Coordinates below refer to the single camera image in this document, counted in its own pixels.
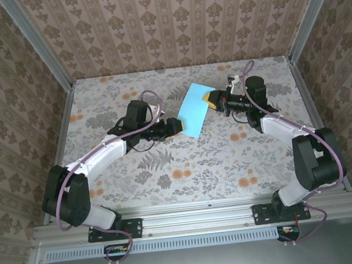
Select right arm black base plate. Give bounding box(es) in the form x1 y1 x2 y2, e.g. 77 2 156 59
251 199 312 226

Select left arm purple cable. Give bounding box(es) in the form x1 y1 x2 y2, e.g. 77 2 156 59
43 88 181 264

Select white slotted cable duct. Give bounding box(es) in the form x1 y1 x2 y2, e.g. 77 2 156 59
45 226 281 263

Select aluminium table side rail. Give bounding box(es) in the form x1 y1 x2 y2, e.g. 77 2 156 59
31 88 88 224
287 53 352 197

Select black connector board with wires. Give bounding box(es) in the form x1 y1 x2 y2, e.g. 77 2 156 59
103 242 131 261
276 223 301 242

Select light blue cloth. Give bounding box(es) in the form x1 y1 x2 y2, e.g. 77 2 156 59
172 79 222 141

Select right gripper thin black cable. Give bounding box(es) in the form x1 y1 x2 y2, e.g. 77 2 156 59
232 108 252 125

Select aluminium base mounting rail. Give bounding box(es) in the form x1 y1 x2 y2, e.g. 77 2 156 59
30 184 352 252

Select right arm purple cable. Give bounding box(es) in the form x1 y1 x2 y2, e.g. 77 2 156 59
239 51 352 250

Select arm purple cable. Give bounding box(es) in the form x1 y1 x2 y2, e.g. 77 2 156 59
43 88 181 264
239 51 352 250

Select aluminium corner frame post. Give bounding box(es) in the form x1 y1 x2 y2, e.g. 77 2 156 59
0 0 75 98
283 0 350 64

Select left gripper thin black cable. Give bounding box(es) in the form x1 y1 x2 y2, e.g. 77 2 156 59
131 139 157 153

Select gripper thin black cable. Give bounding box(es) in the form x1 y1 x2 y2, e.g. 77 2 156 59
131 139 157 153
232 108 252 125

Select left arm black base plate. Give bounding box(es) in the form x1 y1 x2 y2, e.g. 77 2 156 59
86 217 143 245

